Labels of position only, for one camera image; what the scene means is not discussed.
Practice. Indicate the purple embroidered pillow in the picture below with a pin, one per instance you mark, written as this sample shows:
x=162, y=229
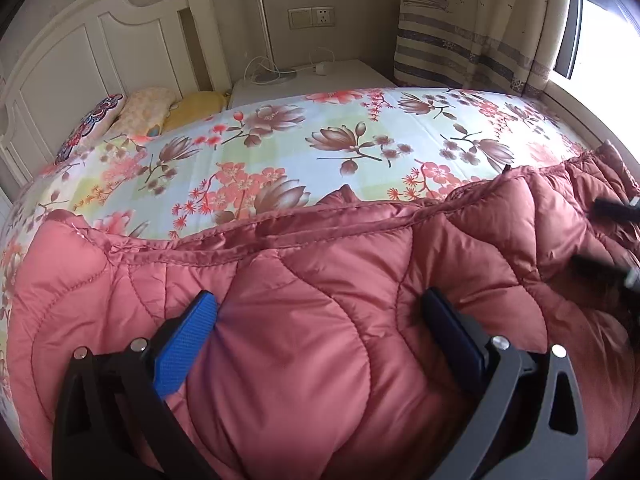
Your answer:
x=90, y=125

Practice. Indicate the printed beige curtain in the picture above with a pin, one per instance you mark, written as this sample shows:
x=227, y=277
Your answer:
x=450, y=20

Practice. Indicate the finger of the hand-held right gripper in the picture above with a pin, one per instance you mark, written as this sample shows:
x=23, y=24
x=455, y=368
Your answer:
x=617, y=209
x=605, y=267

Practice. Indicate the pink quilted coat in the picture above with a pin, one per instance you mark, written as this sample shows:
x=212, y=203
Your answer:
x=310, y=310

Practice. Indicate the pale floral pillow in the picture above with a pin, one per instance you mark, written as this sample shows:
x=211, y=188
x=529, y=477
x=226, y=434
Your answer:
x=142, y=110

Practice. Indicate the floral bed sheet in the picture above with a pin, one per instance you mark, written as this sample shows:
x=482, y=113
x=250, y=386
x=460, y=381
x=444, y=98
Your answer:
x=300, y=125

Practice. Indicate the white nightstand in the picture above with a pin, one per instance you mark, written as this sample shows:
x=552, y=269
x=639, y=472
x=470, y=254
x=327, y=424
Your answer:
x=350, y=80

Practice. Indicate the beige wall switch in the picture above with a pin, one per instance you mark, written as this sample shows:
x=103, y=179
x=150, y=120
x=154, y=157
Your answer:
x=299, y=18

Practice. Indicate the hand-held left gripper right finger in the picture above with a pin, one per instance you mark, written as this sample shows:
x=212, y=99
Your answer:
x=452, y=335

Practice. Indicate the white charger plug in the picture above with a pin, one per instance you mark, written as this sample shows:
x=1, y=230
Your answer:
x=322, y=68

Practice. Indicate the beige wall socket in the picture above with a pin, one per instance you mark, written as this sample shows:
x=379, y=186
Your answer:
x=323, y=16

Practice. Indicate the white bed headboard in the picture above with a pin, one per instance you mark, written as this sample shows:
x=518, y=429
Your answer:
x=60, y=60

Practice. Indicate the yellow pillow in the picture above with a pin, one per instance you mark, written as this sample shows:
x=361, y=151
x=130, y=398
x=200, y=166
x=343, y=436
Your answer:
x=197, y=107

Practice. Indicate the dark framed window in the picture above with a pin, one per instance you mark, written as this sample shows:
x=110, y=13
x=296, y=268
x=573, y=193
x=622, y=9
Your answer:
x=565, y=50

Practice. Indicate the pale stone window sill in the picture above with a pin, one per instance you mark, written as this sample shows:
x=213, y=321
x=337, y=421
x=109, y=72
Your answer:
x=600, y=110

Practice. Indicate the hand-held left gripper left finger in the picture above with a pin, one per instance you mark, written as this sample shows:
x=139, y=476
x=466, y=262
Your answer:
x=185, y=340

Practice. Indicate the silver pole lamp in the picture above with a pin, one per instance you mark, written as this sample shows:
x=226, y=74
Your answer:
x=262, y=20

